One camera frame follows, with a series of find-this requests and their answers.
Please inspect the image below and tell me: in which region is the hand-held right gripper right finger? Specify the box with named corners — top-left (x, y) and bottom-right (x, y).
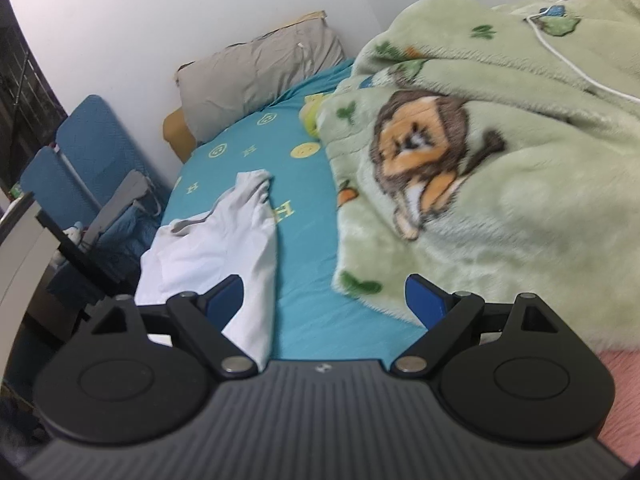
top-left (390, 274), bottom-right (560, 378)

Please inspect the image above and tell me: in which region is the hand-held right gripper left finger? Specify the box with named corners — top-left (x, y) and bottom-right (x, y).
top-left (91, 275), bottom-right (258, 378)

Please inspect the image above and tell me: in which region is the white shirt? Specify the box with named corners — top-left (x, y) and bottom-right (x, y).
top-left (136, 170), bottom-right (279, 367)

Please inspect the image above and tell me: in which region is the bed with teal sheet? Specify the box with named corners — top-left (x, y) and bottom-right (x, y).
top-left (159, 57), bottom-right (432, 362)

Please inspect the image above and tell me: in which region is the green printed fleece blanket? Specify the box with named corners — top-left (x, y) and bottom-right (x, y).
top-left (316, 0), bottom-right (640, 352)

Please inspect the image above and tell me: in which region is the grey cloth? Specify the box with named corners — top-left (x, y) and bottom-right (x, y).
top-left (84, 170), bottom-right (154, 247)

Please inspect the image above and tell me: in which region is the yellow cushion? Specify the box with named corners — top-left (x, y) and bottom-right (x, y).
top-left (163, 107), bottom-right (194, 164)

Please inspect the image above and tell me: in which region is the white table with black legs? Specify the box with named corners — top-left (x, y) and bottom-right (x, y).
top-left (0, 195), bottom-right (103, 333)

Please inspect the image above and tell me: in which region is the green plush toy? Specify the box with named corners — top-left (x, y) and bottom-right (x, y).
top-left (299, 92), bottom-right (333, 137)

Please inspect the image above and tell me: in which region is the blue covered chair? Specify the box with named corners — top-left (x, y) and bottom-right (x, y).
top-left (55, 94), bottom-right (174, 281)
top-left (20, 146), bottom-right (103, 241)

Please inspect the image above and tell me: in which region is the pink fluffy blanket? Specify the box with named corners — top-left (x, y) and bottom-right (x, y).
top-left (597, 347), bottom-right (640, 457)

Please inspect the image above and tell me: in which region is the grey pillow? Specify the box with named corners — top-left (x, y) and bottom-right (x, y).
top-left (175, 22), bottom-right (347, 145)

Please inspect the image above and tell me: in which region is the dark barred window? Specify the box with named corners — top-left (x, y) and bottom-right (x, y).
top-left (0, 25), bottom-right (69, 197)

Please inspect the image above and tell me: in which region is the white cable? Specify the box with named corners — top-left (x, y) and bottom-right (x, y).
top-left (525, 0), bottom-right (640, 104)

